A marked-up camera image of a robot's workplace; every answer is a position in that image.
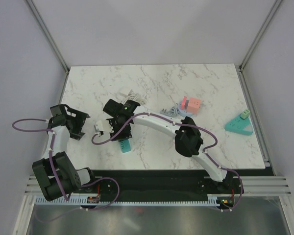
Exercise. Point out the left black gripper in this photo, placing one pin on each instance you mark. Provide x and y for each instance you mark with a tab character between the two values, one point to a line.
80	118

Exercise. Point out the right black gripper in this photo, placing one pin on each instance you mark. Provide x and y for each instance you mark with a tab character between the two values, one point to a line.
126	136

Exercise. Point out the blue round power strip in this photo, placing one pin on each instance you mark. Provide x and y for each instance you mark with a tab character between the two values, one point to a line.
176	111

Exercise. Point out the pink plug adapter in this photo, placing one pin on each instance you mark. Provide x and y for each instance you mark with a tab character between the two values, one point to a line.
184	103

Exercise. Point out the pink cube socket adapter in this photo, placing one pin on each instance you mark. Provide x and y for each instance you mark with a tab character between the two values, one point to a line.
193	105

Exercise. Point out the green plug adapter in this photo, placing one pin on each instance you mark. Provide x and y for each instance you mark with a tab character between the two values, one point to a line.
245	114

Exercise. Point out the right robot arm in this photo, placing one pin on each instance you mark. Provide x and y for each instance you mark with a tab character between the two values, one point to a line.
190	140

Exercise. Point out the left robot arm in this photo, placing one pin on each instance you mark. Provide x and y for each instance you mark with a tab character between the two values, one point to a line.
55	173

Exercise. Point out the white plug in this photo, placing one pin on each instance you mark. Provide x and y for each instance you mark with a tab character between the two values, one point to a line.
124	92

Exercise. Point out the teal rectangular power strip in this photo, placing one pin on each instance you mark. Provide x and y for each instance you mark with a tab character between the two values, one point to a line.
125	146

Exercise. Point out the teal triangular power strip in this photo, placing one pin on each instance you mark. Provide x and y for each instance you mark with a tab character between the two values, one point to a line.
240	126

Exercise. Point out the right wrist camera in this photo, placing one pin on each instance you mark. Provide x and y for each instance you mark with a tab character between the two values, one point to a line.
101	127

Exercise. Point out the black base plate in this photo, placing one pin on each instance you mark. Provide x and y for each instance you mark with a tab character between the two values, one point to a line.
156	184

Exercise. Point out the white cable duct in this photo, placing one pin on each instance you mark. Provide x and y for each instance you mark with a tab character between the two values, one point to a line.
89	200

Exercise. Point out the left aluminium frame post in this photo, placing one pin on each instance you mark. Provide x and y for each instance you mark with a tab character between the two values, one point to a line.
45	31

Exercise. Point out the aluminium frame post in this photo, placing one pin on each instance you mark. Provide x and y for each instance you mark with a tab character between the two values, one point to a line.
45	31
261	32

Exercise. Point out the right aluminium frame post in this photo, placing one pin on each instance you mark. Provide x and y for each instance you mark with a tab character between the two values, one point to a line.
261	32

